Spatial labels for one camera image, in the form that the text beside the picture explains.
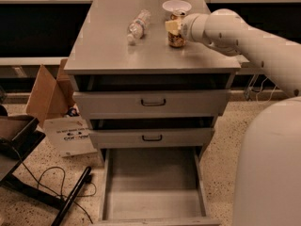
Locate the grey top drawer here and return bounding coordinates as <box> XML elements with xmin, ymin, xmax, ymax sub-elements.
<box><xmin>73</xmin><ymin>89</ymin><xmax>230</xmax><ymax>120</ymax></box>

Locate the grey open bottom drawer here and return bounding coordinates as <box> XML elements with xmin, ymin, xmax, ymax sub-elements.
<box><xmin>92</xmin><ymin>147</ymin><xmax>220</xmax><ymax>226</ymax></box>

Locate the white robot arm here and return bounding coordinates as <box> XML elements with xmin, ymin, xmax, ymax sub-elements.
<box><xmin>166</xmin><ymin>8</ymin><xmax>301</xmax><ymax>226</ymax></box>

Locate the white hanging cable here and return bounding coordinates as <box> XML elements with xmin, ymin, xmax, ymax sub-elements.
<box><xmin>254</xmin><ymin>75</ymin><xmax>278</xmax><ymax>105</ymax></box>

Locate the clear plastic water bottle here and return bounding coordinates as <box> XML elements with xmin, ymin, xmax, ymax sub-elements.
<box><xmin>127</xmin><ymin>9</ymin><xmax>151</xmax><ymax>45</ymax></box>

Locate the grey middle drawer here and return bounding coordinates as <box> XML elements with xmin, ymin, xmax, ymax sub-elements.
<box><xmin>89</xmin><ymin>128</ymin><xmax>214</xmax><ymax>149</ymax></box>

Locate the black cart frame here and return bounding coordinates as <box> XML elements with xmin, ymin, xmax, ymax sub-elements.
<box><xmin>0</xmin><ymin>105</ymin><xmax>91</xmax><ymax>226</ymax></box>

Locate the white ceramic bowl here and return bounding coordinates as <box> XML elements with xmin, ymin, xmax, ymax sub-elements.
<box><xmin>162</xmin><ymin>0</ymin><xmax>192</xmax><ymax>20</ymax></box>

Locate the brown cardboard box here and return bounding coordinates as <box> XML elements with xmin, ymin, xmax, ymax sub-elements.
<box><xmin>25</xmin><ymin>58</ymin><xmax>75</xmax><ymax>128</ymax></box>

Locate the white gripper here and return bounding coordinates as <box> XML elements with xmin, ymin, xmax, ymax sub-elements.
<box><xmin>165</xmin><ymin>13</ymin><xmax>211</xmax><ymax>44</ymax></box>

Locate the orange soda can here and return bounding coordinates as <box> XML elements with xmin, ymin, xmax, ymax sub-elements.
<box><xmin>168</xmin><ymin>15</ymin><xmax>186</xmax><ymax>48</ymax></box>

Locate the black floor cable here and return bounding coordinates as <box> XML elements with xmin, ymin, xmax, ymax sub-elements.
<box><xmin>11</xmin><ymin>146</ymin><xmax>98</xmax><ymax>224</ymax></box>

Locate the grey drawer cabinet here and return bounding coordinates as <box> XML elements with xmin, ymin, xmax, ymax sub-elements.
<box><xmin>63</xmin><ymin>0</ymin><xmax>242</xmax><ymax>162</ymax></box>

